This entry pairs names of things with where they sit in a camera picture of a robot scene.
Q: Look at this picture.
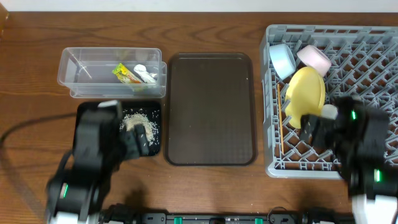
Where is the pale green cup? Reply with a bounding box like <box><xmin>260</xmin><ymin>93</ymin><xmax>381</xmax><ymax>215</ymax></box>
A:
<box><xmin>321</xmin><ymin>104</ymin><xmax>338</xmax><ymax>119</ymax></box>

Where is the wooden chopstick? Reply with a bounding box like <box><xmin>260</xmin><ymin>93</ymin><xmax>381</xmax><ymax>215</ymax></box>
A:
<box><xmin>277</xmin><ymin>84</ymin><xmax>284</xmax><ymax>155</ymax></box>

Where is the yellow plate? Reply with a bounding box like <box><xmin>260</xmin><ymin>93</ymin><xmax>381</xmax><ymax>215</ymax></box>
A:
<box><xmin>285</xmin><ymin>67</ymin><xmax>326</xmax><ymax>129</ymax></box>

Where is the yellow green snack wrapper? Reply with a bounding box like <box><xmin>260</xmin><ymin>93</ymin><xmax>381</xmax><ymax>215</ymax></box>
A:
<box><xmin>112</xmin><ymin>63</ymin><xmax>142</xmax><ymax>84</ymax></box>

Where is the white bowl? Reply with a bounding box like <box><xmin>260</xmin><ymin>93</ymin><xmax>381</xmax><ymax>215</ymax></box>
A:
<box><xmin>297</xmin><ymin>45</ymin><xmax>331</xmax><ymax>77</ymax></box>

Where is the light blue bowl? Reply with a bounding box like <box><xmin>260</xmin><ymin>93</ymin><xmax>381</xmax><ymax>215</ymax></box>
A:
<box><xmin>269</xmin><ymin>44</ymin><xmax>296</xmax><ymax>80</ymax></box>

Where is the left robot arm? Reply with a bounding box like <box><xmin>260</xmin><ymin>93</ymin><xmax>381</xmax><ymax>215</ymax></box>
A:
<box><xmin>46</xmin><ymin>103</ymin><xmax>149</xmax><ymax>223</ymax></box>

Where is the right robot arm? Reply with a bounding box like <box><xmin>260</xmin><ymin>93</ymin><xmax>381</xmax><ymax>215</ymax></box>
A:
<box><xmin>299</xmin><ymin>96</ymin><xmax>397</xmax><ymax>223</ymax></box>

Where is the grey dishwasher rack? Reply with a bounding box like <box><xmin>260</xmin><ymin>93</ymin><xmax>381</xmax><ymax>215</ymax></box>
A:
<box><xmin>259</xmin><ymin>24</ymin><xmax>397</xmax><ymax>179</ymax></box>

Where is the pile of rice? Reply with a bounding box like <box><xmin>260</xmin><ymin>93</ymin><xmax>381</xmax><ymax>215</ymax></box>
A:
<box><xmin>119</xmin><ymin>108</ymin><xmax>160</xmax><ymax>146</ymax></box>

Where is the black tray bin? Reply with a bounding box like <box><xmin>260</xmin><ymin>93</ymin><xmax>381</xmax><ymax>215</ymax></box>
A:
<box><xmin>121</xmin><ymin>101</ymin><xmax>162</xmax><ymax>156</ymax></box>

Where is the crumpled white napkin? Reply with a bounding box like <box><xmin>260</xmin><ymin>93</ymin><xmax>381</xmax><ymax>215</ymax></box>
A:
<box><xmin>133</xmin><ymin>64</ymin><xmax>156</xmax><ymax>83</ymax></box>

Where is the dark brown serving tray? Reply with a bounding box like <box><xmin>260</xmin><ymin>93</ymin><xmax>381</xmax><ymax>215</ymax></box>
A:
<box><xmin>165</xmin><ymin>53</ymin><xmax>257</xmax><ymax>166</ymax></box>

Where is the clear plastic bin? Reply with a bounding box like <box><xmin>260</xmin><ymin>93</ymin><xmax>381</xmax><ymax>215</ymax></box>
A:
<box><xmin>57</xmin><ymin>47</ymin><xmax>167</xmax><ymax>98</ymax></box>

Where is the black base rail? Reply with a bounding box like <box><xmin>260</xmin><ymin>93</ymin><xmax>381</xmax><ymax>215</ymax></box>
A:
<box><xmin>97</xmin><ymin>204</ymin><xmax>356</xmax><ymax>224</ymax></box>

